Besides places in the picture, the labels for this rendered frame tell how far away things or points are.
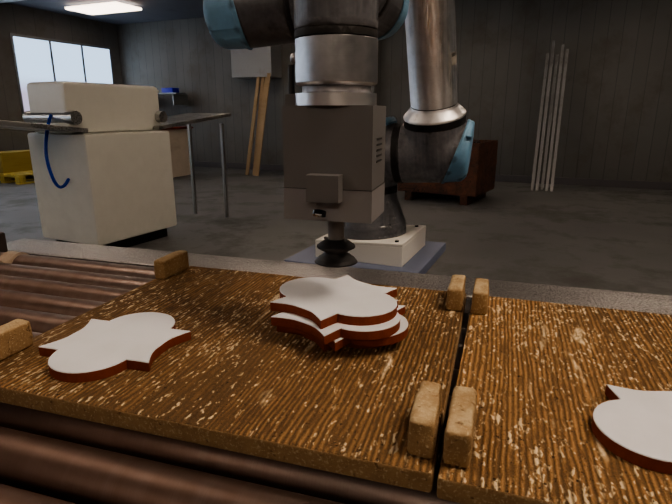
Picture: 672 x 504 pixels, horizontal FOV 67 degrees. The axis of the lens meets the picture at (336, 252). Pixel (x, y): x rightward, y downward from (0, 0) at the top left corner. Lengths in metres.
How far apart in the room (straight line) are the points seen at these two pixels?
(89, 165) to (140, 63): 8.37
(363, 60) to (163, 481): 0.36
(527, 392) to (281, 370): 0.21
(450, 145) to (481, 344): 0.52
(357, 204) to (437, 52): 0.52
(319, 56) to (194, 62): 11.34
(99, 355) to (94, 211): 4.07
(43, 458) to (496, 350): 0.38
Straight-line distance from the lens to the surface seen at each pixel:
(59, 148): 4.74
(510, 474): 0.37
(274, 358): 0.48
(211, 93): 11.52
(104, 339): 0.54
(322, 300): 0.51
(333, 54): 0.46
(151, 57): 12.53
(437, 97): 0.96
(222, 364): 0.48
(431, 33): 0.93
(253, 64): 10.49
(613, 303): 0.76
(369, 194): 0.46
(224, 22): 0.62
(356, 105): 0.46
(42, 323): 0.70
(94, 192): 4.54
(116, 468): 0.41
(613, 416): 0.43
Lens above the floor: 1.15
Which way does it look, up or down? 15 degrees down
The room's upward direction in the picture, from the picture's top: straight up
